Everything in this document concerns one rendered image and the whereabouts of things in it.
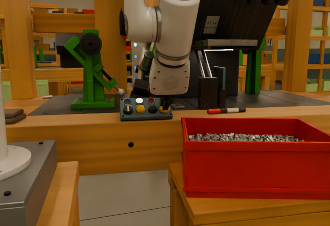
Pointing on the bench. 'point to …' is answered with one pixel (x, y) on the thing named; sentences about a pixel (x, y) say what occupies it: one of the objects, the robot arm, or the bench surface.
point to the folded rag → (13, 115)
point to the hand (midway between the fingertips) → (165, 101)
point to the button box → (147, 115)
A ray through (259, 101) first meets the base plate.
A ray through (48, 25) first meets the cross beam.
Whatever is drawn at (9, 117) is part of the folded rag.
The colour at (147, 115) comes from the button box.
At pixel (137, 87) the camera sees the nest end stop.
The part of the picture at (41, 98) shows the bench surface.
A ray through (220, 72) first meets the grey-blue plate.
